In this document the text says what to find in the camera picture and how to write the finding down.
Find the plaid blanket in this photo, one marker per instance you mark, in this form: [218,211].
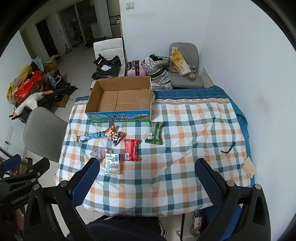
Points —
[173,162]

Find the patterned tote bag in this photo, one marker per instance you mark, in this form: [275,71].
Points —
[155,66]

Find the dark luggage pile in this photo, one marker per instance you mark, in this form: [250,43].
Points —
[57,91]

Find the black floor bag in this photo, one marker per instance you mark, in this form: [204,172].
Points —
[89,44]

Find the dark green cloth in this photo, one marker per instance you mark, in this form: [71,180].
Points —
[158,57]

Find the grey padded chair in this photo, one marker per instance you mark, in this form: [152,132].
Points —
[185,49]

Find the red snack packet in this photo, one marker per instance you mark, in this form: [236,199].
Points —
[131,149]

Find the glass sliding door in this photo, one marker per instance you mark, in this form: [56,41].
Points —
[83,25]

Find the white wall switch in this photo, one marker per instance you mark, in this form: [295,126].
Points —
[130,5]

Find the patterned folded bag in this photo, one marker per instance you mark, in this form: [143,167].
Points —
[161,77]

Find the small brown cardboard box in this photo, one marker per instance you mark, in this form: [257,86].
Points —
[63,100]

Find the beige paper sheets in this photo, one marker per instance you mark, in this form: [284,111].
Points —
[249,168]

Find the blue fabric seat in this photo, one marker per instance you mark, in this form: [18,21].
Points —
[216,215]

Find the green snack packet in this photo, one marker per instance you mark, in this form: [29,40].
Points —
[155,133]

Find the black plastic bag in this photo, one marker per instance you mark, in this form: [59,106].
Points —
[106,69]

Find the blue tube packet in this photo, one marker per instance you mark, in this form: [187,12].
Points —
[92,136]

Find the tape roll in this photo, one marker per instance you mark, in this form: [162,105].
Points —
[192,76]

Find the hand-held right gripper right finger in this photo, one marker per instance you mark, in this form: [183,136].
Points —
[209,183]

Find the purple sock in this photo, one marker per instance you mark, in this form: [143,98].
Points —
[99,153]

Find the white goose plush toy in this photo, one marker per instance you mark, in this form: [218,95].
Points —
[30,102]

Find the yellow bag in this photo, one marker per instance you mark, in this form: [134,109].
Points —
[52,64]

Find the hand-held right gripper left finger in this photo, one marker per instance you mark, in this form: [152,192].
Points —
[86,178]

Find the yellow cloth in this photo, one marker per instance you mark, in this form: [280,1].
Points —
[24,70]

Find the grey plastic chair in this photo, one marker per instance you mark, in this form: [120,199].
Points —
[44,132]

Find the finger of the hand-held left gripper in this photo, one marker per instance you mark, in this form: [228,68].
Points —
[10,163]
[39,165]

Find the white padded chair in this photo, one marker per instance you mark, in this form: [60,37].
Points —
[108,46]

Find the red plastic bag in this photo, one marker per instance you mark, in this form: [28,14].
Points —
[27,85]

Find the orange panda snack packet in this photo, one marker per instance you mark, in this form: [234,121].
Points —
[114,135]

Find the pink suitcase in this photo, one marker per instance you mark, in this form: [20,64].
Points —
[136,69]

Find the person's dark trousers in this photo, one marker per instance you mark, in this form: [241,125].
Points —
[124,231]

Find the light blue cloth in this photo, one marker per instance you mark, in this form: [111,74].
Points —
[38,63]

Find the clear plastic packaging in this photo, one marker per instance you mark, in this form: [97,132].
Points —
[54,78]

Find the yellow snack packet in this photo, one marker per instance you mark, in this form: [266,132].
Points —
[179,61]

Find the small blue yellow box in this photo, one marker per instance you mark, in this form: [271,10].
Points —
[112,164]

